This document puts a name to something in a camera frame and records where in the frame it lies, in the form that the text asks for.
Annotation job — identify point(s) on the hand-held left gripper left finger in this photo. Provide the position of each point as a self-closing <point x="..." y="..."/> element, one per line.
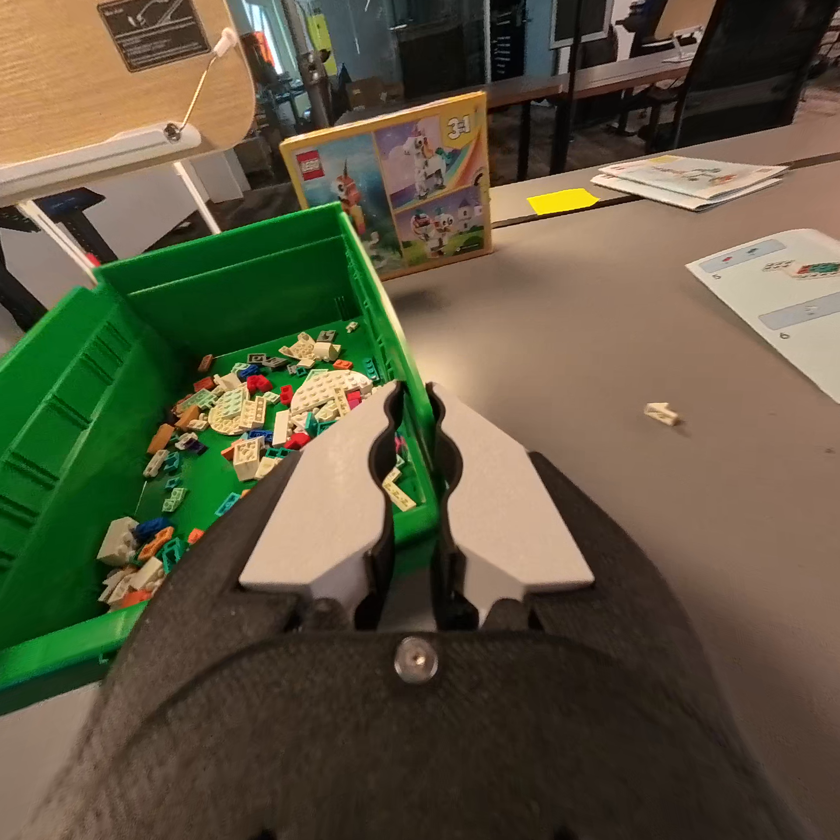
<point x="315" y="518"/>

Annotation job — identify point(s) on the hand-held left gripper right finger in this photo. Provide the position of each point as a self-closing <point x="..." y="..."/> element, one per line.
<point x="518" y="525"/>

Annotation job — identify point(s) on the pile of lego pieces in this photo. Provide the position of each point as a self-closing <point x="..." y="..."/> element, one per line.
<point x="249" y="413"/>

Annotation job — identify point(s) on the green plastic storage bin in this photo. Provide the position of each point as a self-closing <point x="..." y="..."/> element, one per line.
<point x="229" y="295"/>

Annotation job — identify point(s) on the small white lego piece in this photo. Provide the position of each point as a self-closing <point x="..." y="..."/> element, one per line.
<point x="661" y="413"/>

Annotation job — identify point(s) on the lego instruction booklet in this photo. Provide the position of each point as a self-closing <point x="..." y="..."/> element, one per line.
<point x="787" y="302"/>

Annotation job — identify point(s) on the colourful lego set box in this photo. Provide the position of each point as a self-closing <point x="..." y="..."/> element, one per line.
<point x="426" y="184"/>

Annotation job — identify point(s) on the yellow paper sheet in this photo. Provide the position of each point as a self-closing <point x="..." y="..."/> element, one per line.
<point x="561" y="201"/>

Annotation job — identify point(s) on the white printed leaflet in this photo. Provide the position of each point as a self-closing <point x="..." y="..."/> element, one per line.
<point x="695" y="202"/>
<point x="695" y="172"/>

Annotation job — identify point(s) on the grey light stand pole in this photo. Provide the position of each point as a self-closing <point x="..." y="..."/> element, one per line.
<point x="310" y="72"/>

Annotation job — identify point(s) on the dark wooden office desk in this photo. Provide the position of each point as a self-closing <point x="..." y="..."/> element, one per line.
<point x="590" y="82"/>

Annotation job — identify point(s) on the black mesh office chair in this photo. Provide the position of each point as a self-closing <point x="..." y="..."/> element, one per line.
<point x="741" y="72"/>

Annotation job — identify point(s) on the framed panel on stand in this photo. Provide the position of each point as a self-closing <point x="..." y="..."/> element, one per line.
<point x="584" y="23"/>

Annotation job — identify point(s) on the yellow wall sign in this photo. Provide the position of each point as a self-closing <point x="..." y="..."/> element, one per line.
<point x="321" y="39"/>

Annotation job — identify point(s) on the wooden book stand white frame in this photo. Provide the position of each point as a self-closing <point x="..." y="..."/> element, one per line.
<point x="98" y="85"/>

